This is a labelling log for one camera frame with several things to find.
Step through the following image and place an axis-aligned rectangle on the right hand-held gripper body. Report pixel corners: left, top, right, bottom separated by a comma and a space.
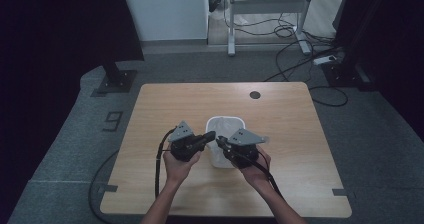
221, 127, 270, 170

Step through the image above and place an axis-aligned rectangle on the person's left hand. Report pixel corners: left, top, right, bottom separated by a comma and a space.
162, 148, 203, 186

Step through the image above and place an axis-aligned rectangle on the dark curtain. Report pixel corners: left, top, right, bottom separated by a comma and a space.
0, 0, 145, 215

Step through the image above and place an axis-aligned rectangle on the white metal desk frame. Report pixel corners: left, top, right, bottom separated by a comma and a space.
224, 0, 316, 57

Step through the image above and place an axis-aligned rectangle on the white plastic trash bin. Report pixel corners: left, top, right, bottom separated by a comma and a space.
205, 115, 247, 170

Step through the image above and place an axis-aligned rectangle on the black stand with base plate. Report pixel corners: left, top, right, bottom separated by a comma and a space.
90, 61, 139, 98

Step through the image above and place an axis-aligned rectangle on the black looped floor cable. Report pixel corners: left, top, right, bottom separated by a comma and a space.
307, 85, 350, 108

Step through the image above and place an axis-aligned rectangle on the person's right hand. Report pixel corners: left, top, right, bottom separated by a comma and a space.
237, 145, 272, 189

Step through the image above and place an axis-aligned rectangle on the white power strip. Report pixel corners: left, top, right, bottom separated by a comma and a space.
312, 54, 337, 66

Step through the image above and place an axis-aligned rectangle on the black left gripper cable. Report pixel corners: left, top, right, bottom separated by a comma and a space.
153, 127, 178, 199

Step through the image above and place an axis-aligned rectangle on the white cabinet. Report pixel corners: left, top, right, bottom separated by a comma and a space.
120, 0, 210, 42

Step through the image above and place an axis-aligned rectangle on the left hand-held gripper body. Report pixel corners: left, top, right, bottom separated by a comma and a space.
167, 120, 205, 163

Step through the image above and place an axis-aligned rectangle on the tangle of black cables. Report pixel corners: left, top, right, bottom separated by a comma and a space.
222, 0, 344, 82

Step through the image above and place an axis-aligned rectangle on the black stand base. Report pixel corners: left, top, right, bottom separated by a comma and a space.
320, 61, 372, 89

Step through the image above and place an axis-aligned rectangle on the clear plastic bin bag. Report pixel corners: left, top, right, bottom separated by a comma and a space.
209, 116, 244, 142

